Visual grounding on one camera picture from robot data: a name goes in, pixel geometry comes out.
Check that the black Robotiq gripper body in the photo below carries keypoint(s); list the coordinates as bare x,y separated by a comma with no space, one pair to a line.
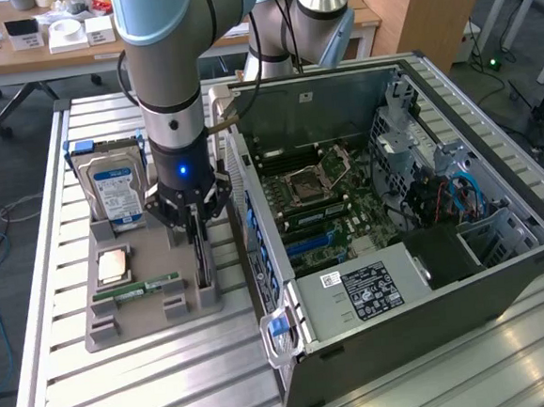
182,168

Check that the expansion card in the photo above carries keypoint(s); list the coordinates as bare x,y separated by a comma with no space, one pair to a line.
203,265

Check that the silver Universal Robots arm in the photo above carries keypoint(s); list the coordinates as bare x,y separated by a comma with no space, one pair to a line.
161,56

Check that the grey plastic parts rack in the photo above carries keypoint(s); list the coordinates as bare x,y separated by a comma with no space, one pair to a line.
149,265

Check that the silver CPU chip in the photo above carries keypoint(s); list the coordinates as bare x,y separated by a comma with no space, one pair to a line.
112,265

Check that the CPU socket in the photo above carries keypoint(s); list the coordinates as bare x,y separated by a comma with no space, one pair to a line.
308,186

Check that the green RAM stick white label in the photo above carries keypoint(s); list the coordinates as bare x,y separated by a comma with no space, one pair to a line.
315,216

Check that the blue expansion slot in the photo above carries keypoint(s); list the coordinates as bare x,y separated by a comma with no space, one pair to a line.
310,244

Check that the metal socket cover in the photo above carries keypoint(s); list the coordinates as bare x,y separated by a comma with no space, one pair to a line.
334,158

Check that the white paper stack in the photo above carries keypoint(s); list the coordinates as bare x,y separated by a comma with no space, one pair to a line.
235,31

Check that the green motherboard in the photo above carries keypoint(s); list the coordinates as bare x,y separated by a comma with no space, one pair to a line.
366,205

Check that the grey power supply unit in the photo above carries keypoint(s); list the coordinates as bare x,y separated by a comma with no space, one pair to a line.
327,312

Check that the small white box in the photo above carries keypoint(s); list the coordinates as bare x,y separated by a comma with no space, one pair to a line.
98,31

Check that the flat white box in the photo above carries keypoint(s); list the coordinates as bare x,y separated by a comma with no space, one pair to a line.
68,46

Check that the black desk leg with castors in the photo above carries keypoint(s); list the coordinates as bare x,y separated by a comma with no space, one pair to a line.
18,98

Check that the small red items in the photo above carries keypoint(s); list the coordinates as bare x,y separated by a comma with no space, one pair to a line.
103,7

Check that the white tape roll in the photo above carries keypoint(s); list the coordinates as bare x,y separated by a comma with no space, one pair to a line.
64,29

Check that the silver metal disk bay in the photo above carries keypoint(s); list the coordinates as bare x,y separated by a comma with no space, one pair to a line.
400,155

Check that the dark grey pouch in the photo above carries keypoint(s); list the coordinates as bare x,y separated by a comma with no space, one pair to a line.
75,4

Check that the wooden desk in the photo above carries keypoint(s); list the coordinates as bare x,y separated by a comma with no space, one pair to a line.
6,64

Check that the white box with black top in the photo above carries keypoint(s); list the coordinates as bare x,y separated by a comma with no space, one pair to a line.
25,34

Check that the small beige bowl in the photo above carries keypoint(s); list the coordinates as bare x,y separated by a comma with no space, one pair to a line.
44,0

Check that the grey cup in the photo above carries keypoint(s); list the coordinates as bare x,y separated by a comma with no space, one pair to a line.
23,1

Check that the open grey PC case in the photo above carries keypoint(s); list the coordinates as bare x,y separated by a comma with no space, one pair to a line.
405,344

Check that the wooden cabinet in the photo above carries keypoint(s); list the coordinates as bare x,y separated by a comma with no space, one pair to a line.
426,12

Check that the green indicator light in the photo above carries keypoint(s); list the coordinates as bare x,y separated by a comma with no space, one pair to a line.
494,62

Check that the hard disk with blue bracket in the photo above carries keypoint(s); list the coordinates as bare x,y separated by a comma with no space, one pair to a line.
113,188

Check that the silver metal drive bracket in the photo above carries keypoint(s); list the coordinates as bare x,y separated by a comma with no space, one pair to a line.
496,237

